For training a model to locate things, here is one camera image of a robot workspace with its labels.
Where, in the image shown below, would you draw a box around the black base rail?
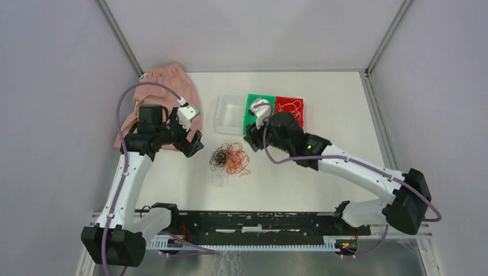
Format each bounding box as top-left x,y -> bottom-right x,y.
166,210 -> 371,246

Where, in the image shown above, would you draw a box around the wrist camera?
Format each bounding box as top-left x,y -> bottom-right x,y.
177,104 -> 201,132
248,98 -> 274,129

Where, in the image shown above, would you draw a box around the pink cloth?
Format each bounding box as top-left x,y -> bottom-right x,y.
115,63 -> 203,157

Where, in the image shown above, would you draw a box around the orange cable tangle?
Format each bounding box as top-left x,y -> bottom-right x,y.
223,142 -> 253,178

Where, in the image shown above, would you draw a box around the green plastic bin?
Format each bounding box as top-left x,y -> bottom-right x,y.
242,94 -> 276,135

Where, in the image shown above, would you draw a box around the red plastic bin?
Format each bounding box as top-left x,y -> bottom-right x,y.
274,96 -> 304,127

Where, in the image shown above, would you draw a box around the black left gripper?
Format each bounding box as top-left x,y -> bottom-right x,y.
157,108 -> 204,157

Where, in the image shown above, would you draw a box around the white cables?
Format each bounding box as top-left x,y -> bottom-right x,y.
277,99 -> 304,122

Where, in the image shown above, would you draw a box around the black cable tangle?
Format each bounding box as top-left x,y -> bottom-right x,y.
208,148 -> 232,170

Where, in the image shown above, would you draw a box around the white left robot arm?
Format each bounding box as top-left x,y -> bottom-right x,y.
81,103 -> 204,267

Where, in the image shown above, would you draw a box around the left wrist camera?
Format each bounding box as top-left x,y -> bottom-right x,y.
177,104 -> 201,132

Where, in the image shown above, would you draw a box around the clear plastic bin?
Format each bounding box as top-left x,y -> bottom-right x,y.
213,93 -> 247,136

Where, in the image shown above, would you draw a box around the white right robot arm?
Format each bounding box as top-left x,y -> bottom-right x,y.
244,112 -> 434,235

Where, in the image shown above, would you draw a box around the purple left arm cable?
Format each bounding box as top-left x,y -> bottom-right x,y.
101,82 -> 189,276

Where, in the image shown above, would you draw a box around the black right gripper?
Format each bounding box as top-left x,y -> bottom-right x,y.
243,112 -> 292,154

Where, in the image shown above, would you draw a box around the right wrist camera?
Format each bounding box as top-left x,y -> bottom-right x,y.
248,98 -> 274,129

